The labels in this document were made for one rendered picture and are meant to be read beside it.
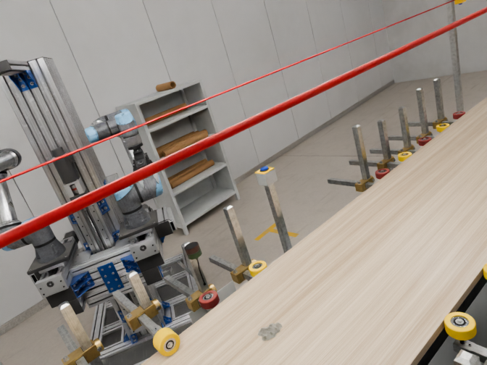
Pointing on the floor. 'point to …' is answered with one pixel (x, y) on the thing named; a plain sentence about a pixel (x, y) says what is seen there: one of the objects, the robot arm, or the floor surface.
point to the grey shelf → (211, 187)
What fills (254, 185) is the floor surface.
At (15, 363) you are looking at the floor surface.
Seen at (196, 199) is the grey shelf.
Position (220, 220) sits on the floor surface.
